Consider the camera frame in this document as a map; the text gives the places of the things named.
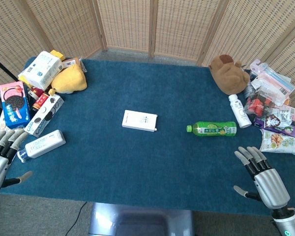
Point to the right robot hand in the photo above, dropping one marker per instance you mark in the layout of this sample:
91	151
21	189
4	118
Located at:
270	180

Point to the white tissue pack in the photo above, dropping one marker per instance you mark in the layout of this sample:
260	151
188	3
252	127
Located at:
41	70

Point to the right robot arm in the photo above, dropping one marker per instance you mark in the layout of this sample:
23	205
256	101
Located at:
286	222

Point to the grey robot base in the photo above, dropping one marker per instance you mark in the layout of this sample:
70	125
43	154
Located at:
140	220

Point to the green nut snack bag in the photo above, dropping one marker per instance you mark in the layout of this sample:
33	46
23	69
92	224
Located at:
280	143

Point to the purple snack bag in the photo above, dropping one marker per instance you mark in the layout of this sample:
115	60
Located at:
275	124

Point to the bag of red snacks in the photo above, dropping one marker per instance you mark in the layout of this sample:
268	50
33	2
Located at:
258	104

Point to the brown capybara plush toy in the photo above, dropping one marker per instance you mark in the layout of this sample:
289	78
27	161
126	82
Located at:
228	75

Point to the white drink bottle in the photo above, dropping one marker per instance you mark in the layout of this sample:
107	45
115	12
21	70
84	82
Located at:
239	111

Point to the blue pink Oreo box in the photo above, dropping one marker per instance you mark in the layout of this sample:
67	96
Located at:
14	104

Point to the yellow plush toy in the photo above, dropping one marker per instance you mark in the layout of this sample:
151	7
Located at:
70	79

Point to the blue toothbrush package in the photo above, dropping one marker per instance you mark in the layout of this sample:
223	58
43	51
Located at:
276	73

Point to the blue table carpet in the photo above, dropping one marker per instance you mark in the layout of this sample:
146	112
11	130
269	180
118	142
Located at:
137	152

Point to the black stand pole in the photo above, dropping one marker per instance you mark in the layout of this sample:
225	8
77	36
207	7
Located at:
1	66

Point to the clear plastic snack wrapper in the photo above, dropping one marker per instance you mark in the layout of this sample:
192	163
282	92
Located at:
72	63

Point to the white green snack bag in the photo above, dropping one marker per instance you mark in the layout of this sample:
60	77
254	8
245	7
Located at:
286	113

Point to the woven rattan folding screen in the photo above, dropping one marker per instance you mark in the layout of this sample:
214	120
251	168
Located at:
147	24

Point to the yellow rectangular block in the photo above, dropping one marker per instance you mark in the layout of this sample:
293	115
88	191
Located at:
57	54

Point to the green tea bottle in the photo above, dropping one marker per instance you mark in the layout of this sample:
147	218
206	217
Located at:
212	128

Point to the white Oreo box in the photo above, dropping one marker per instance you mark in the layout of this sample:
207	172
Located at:
44	115

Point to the pink toothbrush package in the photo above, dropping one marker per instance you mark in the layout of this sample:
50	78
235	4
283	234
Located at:
270	84

